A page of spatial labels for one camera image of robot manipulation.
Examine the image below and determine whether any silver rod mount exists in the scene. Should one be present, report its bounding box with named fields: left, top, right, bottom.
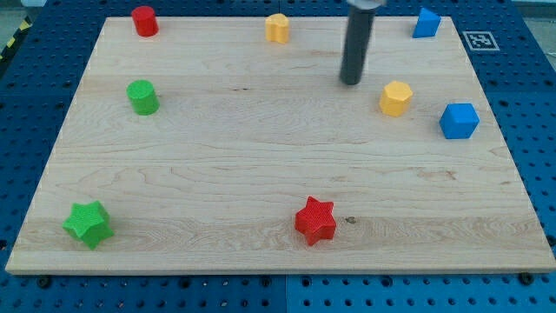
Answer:
left=347, top=0, right=387, bottom=10

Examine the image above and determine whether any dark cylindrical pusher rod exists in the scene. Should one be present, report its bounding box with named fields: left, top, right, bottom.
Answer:
left=340, top=6, right=376, bottom=85

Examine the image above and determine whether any yellow hexagon block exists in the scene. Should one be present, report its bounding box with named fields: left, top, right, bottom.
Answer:
left=379, top=81, right=414, bottom=117

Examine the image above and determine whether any blue triangle block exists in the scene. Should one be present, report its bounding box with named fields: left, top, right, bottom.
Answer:
left=412, top=8, right=441, bottom=38

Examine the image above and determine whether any yellow heart block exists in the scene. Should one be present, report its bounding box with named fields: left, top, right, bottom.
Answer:
left=265, top=13, right=289, bottom=44

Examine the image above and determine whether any white fiducial marker tag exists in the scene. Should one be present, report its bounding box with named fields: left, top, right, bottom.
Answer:
left=463, top=30, right=500, bottom=51

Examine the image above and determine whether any blue cube block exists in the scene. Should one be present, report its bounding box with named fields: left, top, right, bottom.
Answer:
left=439, top=103, right=480, bottom=139

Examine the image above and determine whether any wooden board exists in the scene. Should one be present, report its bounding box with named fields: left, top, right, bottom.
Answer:
left=6, top=17, right=555, bottom=276

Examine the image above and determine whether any red star block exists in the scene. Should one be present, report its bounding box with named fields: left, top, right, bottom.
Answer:
left=295, top=196, right=337, bottom=246

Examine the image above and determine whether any red cylinder block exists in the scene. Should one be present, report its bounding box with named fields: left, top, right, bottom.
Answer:
left=131, top=5, right=159, bottom=37

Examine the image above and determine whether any green cylinder block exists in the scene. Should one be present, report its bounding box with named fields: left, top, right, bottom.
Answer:
left=126, top=80, right=160, bottom=116

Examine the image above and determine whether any green star block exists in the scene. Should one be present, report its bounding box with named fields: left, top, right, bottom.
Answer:
left=62, top=201, right=115, bottom=250

